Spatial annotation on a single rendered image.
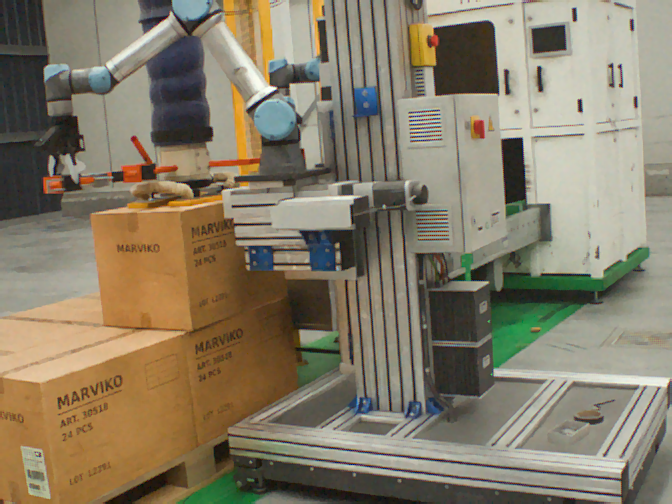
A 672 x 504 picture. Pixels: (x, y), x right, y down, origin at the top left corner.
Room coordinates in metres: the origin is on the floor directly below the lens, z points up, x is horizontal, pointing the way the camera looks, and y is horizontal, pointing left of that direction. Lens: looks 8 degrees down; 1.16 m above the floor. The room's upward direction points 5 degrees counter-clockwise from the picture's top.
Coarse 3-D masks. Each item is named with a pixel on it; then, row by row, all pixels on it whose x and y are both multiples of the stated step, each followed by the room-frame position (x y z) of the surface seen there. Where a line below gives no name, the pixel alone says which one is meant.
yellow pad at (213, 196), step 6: (222, 186) 3.17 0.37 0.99; (198, 192) 3.04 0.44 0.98; (216, 192) 3.16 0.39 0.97; (192, 198) 2.99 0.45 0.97; (198, 198) 3.00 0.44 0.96; (204, 198) 3.02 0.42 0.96; (210, 198) 3.04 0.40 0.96; (216, 198) 3.07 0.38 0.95; (222, 198) 3.10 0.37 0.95; (168, 204) 2.99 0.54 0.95; (174, 204) 2.98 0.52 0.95; (180, 204) 2.97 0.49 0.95; (186, 204) 2.95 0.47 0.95; (192, 204) 2.95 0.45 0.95
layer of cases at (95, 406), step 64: (0, 320) 3.28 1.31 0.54; (64, 320) 3.17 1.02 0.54; (256, 320) 3.12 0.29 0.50; (0, 384) 2.41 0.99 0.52; (64, 384) 2.37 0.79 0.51; (128, 384) 2.57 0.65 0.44; (192, 384) 2.81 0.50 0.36; (256, 384) 3.08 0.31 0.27; (0, 448) 2.43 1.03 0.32; (64, 448) 2.34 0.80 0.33; (128, 448) 2.54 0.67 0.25; (192, 448) 2.78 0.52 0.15
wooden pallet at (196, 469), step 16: (208, 448) 2.84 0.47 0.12; (176, 464) 2.71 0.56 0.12; (192, 464) 2.77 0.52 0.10; (208, 464) 2.83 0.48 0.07; (224, 464) 2.94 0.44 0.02; (144, 480) 2.58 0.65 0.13; (176, 480) 2.77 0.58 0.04; (192, 480) 2.76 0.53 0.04; (208, 480) 2.82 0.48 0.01; (112, 496) 2.47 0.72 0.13; (144, 496) 2.70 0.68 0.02; (160, 496) 2.69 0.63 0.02; (176, 496) 2.69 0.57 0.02
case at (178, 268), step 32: (96, 224) 2.98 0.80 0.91; (128, 224) 2.91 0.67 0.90; (160, 224) 2.84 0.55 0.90; (192, 224) 2.85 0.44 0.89; (224, 224) 3.01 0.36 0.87; (96, 256) 2.99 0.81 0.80; (128, 256) 2.92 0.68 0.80; (160, 256) 2.85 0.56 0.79; (192, 256) 2.84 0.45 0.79; (224, 256) 2.99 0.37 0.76; (128, 288) 2.93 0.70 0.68; (160, 288) 2.86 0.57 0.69; (192, 288) 2.82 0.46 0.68; (224, 288) 2.97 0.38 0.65; (256, 288) 3.14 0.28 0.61; (128, 320) 2.94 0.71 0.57; (160, 320) 2.87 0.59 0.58; (192, 320) 2.81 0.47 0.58
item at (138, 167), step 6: (126, 168) 2.92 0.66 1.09; (132, 168) 2.90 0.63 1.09; (138, 168) 2.89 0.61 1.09; (144, 168) 2.90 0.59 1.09; (150, 168) 2.92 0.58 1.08; (138, 174) 2.89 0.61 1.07; (144, 174) 2.90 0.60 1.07; (150, 174) 2.92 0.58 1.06; (156, 174) 2.95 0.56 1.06; (126, 180) 2.92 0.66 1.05; (132, 180) 2.91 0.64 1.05; (138, 180) 2.89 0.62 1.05
